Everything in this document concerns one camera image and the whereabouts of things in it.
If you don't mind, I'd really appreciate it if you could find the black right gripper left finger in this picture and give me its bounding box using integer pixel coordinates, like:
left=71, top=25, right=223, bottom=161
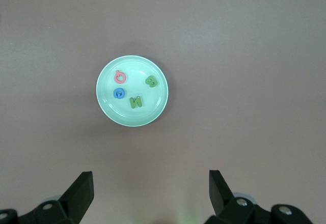
left=0, top=171, right=94, bottom=224

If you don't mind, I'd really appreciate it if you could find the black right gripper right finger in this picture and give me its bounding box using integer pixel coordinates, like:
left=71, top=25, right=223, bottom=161
left=203, top=170, right=314, bottom=224

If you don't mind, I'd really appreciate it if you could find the green foam letter N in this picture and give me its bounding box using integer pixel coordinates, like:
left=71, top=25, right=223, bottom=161
left=129, top=96, right=143, bottom=109

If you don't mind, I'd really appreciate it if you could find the red foam letter Q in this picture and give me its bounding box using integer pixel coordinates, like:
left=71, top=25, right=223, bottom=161
left=113, top=69, right=127, bottom=85

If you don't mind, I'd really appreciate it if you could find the green foam letter B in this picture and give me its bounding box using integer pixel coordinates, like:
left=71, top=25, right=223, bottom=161
left=145, top=75, right=158, bottom=89

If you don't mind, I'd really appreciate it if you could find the green plate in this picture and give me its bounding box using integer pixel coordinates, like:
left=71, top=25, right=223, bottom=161
left=95, top=55, right=169, bottom=127

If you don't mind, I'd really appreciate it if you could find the brown table cover sheet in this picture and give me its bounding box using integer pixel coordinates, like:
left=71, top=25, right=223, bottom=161
left=0, top=0, right=326, bottom=224

